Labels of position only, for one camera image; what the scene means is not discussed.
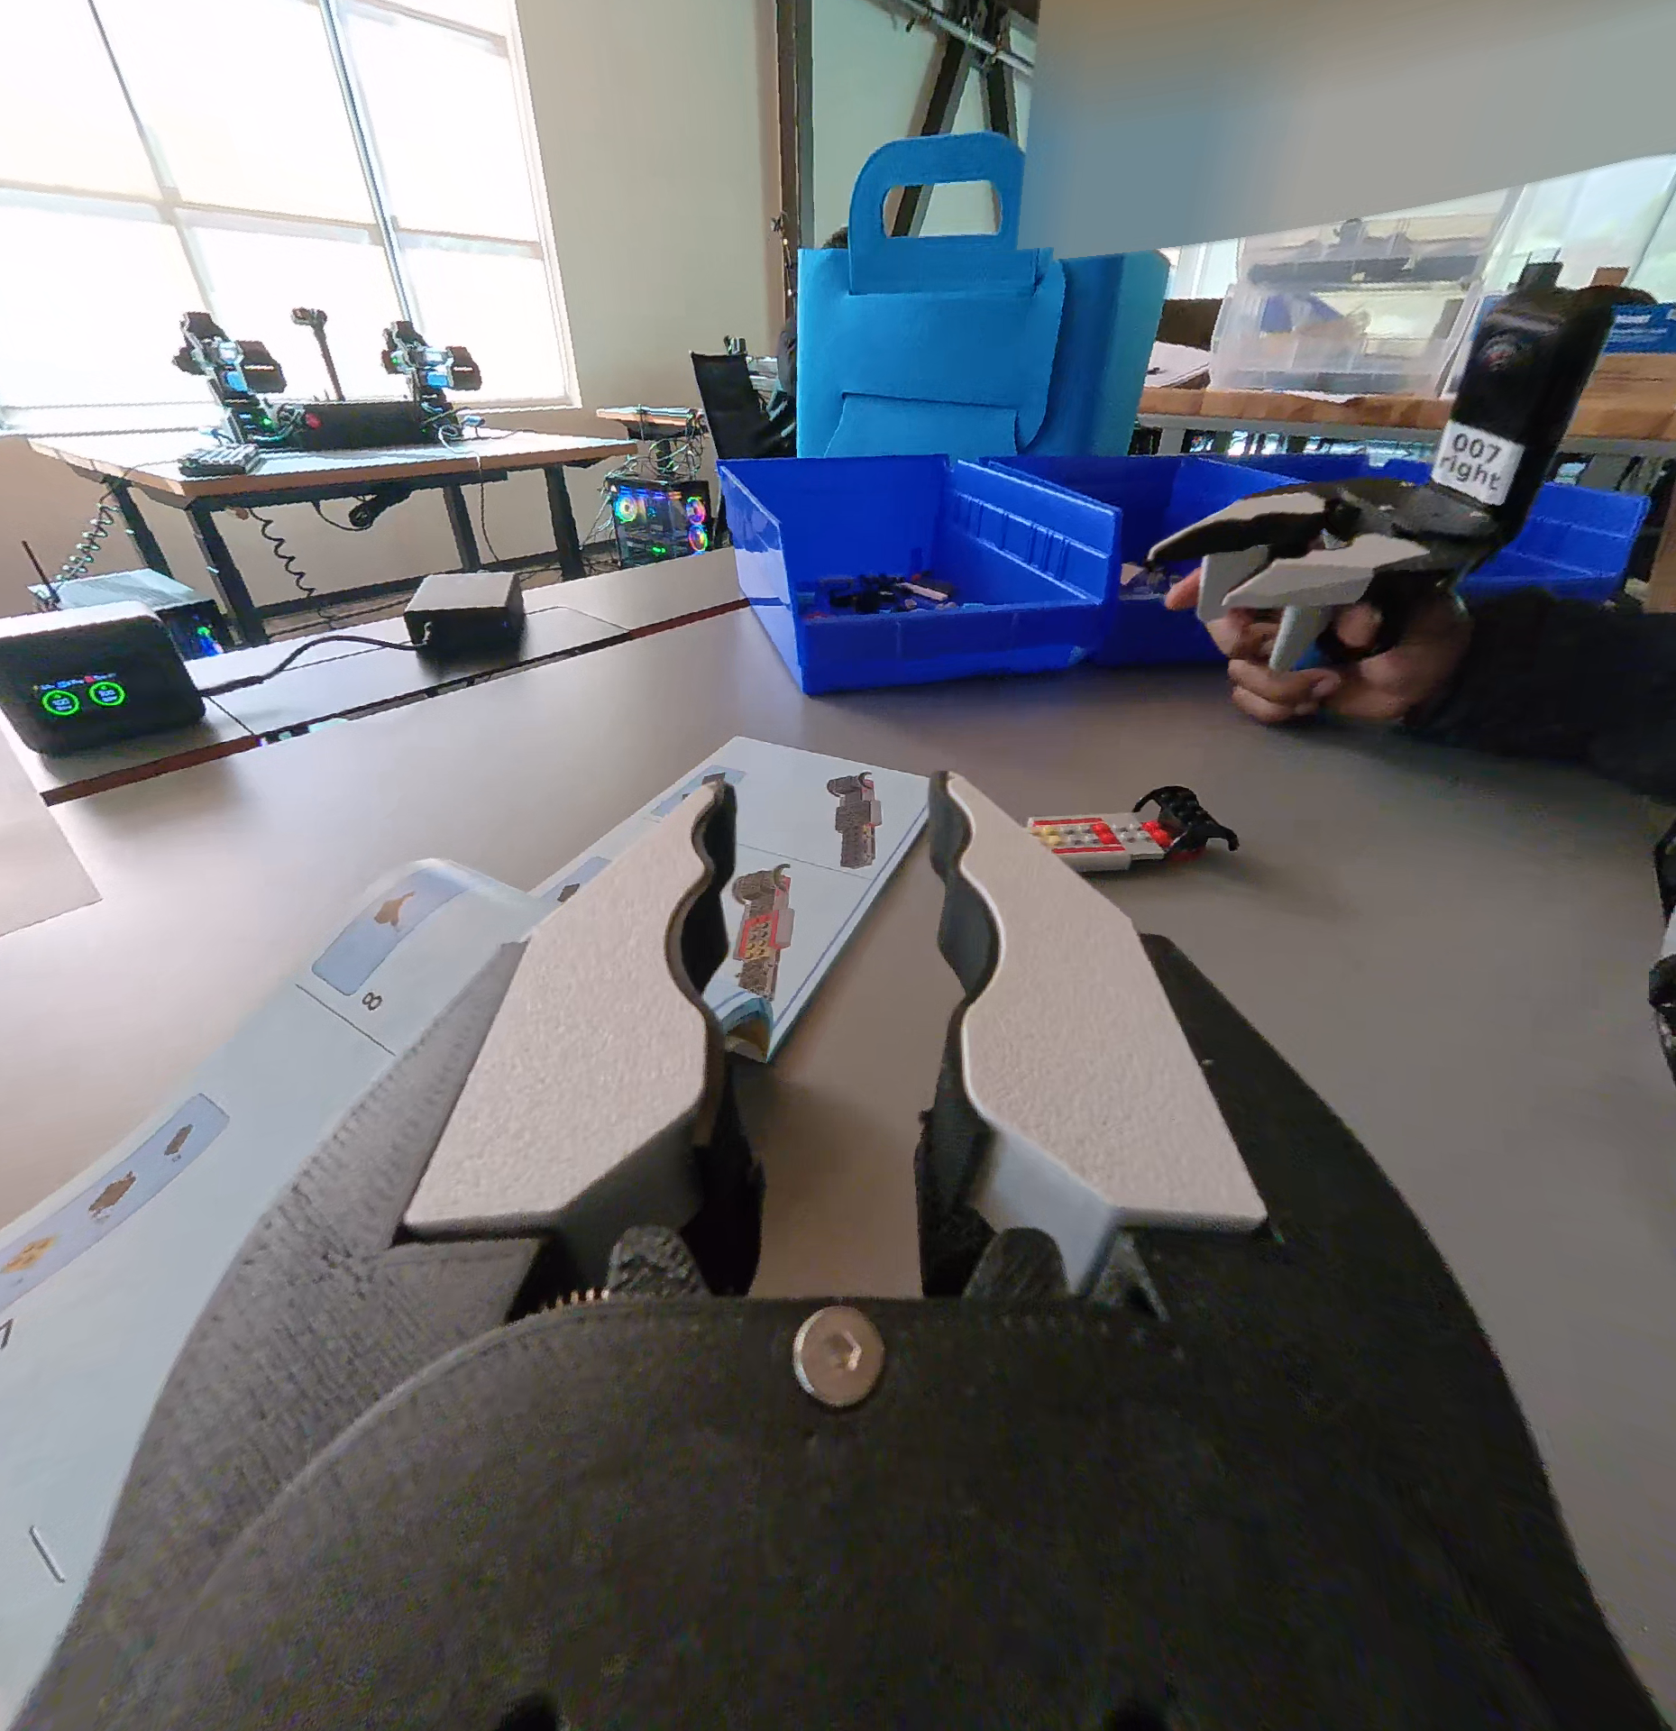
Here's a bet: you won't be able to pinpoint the clear plastic drawer stack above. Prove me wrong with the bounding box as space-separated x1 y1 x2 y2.
1209 220 1518 397

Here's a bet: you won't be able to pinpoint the black base box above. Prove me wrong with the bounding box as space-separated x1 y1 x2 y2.
281 401 441 451

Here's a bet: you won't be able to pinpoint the wooden desk with black legs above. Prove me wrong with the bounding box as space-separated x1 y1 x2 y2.
28 427 638 650

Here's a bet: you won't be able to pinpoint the large window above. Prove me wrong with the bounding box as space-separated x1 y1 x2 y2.
0 0 579 423

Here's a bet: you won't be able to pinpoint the grey adjoining desk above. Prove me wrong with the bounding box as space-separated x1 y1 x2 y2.
0 569 750 800

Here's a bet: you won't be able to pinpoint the black device cable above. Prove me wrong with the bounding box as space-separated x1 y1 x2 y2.
196 630 427 700

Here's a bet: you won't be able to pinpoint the brick instruction booklet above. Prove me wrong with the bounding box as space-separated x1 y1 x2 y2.
0 736 934 1731

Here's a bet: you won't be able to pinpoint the wooden table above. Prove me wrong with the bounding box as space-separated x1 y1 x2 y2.
1137 383 1676 469

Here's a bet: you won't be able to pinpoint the blue felt bag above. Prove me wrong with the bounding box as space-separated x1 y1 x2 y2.
1048 248 1171 461
796 136 1069 461

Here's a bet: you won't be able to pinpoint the person's right hand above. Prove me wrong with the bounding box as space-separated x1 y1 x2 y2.
1167 565 1470 728

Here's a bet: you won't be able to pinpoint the black office chair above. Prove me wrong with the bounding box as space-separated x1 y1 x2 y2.
688 349 802 461

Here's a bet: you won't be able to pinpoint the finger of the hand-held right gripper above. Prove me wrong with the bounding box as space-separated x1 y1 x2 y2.
1143 481 1383 571
1197 539 1397 676

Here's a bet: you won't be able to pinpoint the black power adapter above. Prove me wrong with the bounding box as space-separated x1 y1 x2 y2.
403 569 527 654

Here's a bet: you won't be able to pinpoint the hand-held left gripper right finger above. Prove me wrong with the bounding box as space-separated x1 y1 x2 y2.
916 772 1273 1299

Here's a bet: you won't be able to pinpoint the grey box with antenna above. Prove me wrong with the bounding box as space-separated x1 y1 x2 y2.
24 541 231 664

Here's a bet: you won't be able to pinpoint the lit computer tower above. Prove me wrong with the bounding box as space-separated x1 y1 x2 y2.
609 473 714 571

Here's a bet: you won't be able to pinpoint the grey red brick model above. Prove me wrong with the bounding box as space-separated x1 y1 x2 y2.
1026 786 1243 878

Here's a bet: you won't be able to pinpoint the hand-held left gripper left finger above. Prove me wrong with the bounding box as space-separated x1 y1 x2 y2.
399 780 768 1289

